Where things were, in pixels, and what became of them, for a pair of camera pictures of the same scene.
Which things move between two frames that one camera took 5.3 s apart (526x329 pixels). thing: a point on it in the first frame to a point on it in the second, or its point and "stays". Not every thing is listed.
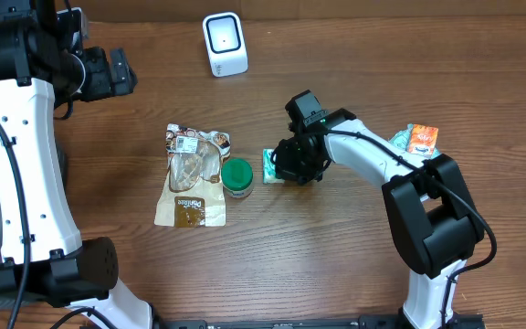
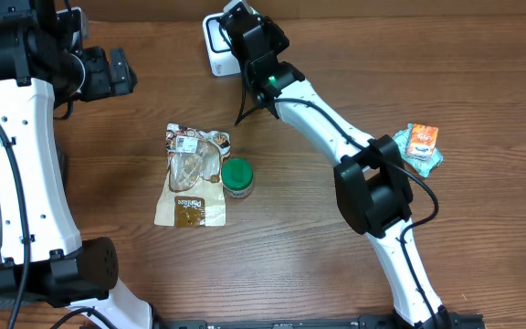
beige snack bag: (194, 194) stays
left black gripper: (107, 85) stays
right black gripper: (288, 168) to (270, 31)
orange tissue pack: (423, 140) stays
